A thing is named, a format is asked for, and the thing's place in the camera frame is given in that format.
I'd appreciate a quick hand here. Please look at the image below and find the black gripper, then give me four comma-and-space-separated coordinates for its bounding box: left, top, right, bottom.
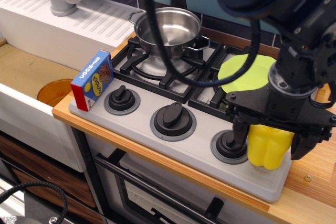
226, 84, 335, 160

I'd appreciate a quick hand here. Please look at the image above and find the yellow toy bell pepper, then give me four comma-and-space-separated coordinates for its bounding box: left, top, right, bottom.
247, 125, 294, 170

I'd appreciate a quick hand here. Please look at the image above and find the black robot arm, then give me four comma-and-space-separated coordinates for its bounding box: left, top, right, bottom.
218, 0, 335, 160

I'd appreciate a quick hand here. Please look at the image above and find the black right stove knob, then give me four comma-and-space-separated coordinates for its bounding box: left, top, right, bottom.
211, 130, 248, 165

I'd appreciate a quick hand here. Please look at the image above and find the black stove knob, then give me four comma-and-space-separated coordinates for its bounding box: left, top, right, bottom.
104, 85, 141, 116
150, 102, 197, 142
211, 130, 248, 165

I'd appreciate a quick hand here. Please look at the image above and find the lime green plate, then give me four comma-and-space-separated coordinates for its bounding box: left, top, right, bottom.
217, 54, 276, 93

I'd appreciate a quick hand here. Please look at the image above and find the grey toy stove top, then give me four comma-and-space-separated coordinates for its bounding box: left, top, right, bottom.
69, 37, 291, 202

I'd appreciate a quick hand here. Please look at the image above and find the black middle stove knob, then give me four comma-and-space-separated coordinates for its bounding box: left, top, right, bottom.
150, 102, 197, 142

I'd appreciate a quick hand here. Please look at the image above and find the stainless steel pot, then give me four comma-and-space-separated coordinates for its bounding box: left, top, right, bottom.
128, 7, 211, 58

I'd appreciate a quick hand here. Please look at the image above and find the black left stove knob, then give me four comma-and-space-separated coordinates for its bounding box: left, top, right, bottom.
104, 85, 141, 116

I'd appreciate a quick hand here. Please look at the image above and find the black right burner grate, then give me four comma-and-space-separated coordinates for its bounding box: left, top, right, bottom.
188, 45, 249, 122

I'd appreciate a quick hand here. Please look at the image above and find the black burner grate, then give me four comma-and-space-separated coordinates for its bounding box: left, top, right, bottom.
112, 37, 224, 103
188, 45, 249, 122

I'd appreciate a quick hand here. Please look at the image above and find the black left burner grate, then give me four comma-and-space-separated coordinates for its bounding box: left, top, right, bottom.
112, 37, 224, 103

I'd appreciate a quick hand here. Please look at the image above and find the blue cookie box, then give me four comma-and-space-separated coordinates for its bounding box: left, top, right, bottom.
70, 50, 114, 112

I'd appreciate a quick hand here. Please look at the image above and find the wooden drawer unit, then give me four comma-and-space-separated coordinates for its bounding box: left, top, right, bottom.
1, 132, 104, 223

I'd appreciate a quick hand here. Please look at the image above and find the white toy sink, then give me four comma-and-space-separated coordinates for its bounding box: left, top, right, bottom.
1, 0, 134, 172

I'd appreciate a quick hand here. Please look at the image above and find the oven door with black handle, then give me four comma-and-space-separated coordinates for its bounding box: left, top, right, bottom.
94, 147, 234, 224

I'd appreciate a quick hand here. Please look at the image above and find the black braided cable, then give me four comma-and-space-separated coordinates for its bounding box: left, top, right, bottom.
138, 0, 261, 88

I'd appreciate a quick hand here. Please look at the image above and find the black cable bottom left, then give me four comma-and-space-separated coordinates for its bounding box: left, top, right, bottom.
0, 180, 69, 224

